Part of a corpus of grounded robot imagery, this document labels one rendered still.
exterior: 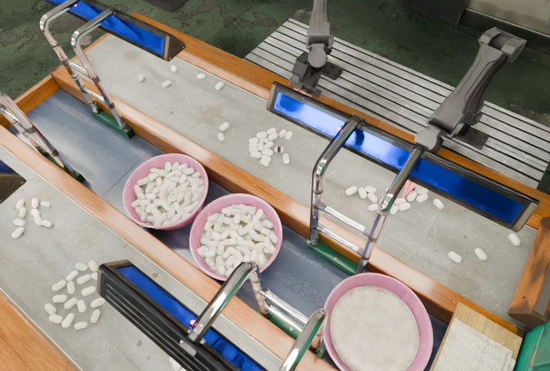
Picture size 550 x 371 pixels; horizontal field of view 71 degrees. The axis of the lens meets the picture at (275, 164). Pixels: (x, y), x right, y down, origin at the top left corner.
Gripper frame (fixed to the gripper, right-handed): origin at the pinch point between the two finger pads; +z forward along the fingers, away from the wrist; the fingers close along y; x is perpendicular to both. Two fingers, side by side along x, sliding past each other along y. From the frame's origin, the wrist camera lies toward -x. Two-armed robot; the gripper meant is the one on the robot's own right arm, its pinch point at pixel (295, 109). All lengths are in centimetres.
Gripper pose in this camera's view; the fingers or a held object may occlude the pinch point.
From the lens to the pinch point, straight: 130.4
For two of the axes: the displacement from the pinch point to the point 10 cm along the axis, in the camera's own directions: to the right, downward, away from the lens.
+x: 4.1, -0.3, 9.1
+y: 8.2, 4.5, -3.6
